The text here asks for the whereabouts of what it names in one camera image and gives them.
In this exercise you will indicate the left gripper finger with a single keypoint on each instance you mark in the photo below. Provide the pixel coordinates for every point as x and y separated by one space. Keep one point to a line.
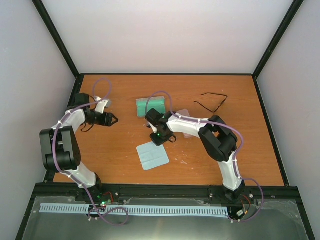
112 118
111 122

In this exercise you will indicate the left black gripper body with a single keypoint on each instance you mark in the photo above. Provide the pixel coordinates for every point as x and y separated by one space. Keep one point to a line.
105 121

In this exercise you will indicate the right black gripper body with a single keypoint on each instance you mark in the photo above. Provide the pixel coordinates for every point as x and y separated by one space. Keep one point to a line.
161 138

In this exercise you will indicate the blue cleaning cloth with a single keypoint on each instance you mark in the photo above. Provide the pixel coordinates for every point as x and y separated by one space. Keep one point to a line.
152 156

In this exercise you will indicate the pink glasses case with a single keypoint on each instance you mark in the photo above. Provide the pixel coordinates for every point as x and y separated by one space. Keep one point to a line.
185 112

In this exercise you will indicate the grey glasses case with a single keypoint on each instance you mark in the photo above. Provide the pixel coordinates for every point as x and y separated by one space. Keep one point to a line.
157 103

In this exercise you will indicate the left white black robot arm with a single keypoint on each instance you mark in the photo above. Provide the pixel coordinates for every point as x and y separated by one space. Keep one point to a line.
59 147

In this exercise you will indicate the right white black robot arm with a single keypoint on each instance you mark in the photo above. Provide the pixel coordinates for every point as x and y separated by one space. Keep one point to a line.
218 140

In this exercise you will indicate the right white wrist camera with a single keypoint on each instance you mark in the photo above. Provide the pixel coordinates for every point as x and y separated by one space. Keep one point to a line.
154 128

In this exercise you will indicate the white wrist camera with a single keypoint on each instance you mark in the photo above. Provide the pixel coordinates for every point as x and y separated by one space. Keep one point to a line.
102 104
154 128

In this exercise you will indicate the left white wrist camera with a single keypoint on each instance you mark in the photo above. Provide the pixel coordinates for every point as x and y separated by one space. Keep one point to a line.
102 104

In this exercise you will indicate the black frame glasses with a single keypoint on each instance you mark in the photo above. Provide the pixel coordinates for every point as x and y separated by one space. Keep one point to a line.
211 101

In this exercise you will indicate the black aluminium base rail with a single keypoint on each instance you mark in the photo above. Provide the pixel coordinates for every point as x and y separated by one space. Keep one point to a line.
123 192

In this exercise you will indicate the blue slotted cable duct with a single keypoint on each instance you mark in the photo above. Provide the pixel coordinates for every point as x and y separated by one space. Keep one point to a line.
136 210

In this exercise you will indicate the black cage frame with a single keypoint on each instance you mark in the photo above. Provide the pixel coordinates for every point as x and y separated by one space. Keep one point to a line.
62 47

